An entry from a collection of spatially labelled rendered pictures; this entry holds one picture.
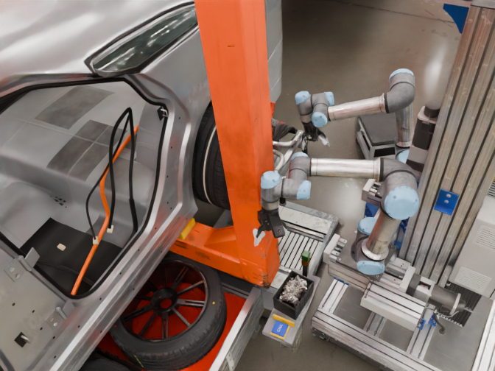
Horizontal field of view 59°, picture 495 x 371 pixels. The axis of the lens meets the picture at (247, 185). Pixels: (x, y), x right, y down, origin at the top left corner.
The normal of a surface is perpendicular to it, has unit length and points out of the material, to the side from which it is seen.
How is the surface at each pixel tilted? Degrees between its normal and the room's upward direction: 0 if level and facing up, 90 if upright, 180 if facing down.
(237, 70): 90
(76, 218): 3
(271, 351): 0
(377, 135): 0
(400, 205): 83
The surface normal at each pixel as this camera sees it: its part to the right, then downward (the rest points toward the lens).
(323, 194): -0.08, -0.68
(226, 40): -0.44, 0.68
